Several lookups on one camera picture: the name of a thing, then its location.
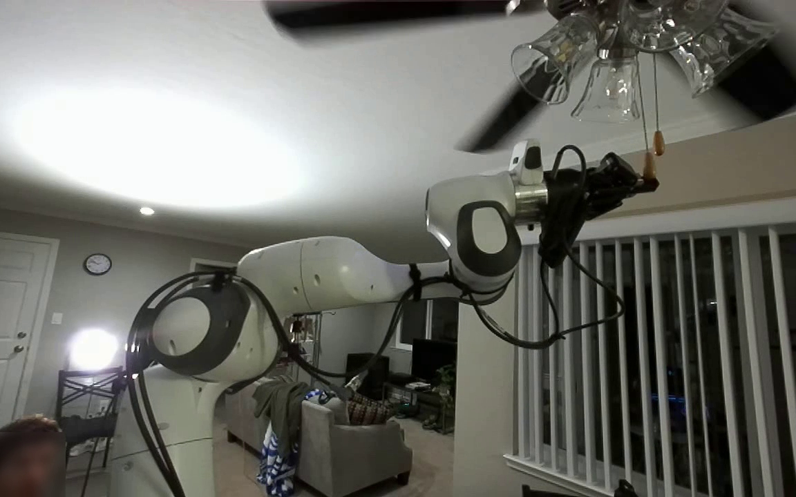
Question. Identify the beige armchair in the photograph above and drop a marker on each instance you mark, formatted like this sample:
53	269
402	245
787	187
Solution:
347	451

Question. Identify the dark television screen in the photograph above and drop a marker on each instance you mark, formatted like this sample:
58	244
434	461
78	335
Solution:
365	374

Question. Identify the brown cardboard box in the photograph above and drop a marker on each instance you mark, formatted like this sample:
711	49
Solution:
20	459

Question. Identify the white vertical window blinds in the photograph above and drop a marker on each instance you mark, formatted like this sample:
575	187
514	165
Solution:
711	367

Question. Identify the black metal chair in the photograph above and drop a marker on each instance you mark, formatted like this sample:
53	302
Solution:
89	415

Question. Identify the round wall clock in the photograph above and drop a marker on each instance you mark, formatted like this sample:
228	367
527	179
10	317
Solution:
98	262

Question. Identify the dark ceiling fan blade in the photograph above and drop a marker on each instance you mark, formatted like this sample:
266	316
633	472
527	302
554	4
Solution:
766	69
389	11
499	114

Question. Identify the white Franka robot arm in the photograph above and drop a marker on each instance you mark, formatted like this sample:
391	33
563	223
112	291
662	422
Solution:
324	272

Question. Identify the bright round lamp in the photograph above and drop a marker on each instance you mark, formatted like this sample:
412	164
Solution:
94	349

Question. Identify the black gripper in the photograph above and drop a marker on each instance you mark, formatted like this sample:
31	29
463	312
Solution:
582	193

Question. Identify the recessed ceiling light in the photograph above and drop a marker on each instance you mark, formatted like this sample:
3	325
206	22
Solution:
148	211

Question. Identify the white wall light switch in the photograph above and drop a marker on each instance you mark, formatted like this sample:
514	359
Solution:
56	317

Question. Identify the white blinds valance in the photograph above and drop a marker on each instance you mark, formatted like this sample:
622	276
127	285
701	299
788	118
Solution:
711	215

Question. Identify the blue wrapped gift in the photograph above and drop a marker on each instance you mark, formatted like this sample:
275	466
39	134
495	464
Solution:
277	464

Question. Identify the clear glass lamp shade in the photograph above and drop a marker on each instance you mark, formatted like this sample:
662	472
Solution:
618	87
554	56
720	45

